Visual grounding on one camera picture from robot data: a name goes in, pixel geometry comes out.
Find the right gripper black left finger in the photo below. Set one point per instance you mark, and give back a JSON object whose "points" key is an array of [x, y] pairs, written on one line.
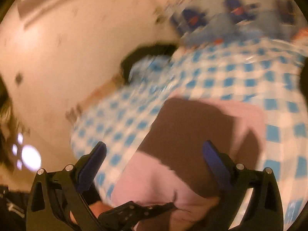
{"points": [[56, 201]]}

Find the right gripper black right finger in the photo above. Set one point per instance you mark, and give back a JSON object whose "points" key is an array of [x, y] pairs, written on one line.
{"points": [[250, 199]]}

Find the pink and brown jacket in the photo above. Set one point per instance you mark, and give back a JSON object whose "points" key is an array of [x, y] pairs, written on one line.
{"points": [[168, 165]]}

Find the person's left hand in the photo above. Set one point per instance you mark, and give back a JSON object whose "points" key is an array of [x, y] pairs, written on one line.
{"points": [[99, 207]]}

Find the blue white checkered plastic cover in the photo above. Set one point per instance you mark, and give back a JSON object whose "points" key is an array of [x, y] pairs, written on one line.
{"points": [[260, 72]]}

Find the whale print curtain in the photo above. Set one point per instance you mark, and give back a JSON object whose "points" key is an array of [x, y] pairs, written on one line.
{"points": [[199, 22]]}

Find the black garment by wall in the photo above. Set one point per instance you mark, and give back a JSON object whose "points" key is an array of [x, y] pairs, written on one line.
{"points": [[143, 51]]}

